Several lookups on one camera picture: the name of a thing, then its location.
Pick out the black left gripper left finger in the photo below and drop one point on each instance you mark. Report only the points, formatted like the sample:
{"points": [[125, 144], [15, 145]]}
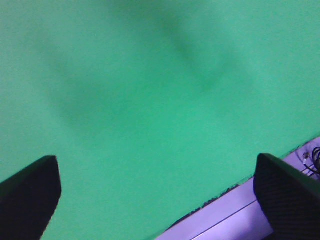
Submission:
{"points": [[29, 199]]}

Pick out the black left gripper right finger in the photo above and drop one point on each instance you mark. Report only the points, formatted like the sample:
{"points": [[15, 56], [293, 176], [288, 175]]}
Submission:
{"points": [[289, 199]]}

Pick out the green table cloth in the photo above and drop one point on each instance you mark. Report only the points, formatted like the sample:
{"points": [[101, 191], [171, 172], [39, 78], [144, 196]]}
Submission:
{"points": [[152, 107]]}

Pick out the white table frame rail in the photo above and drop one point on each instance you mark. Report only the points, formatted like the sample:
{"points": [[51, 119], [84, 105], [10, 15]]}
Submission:
{"points": [[236, 213]]}

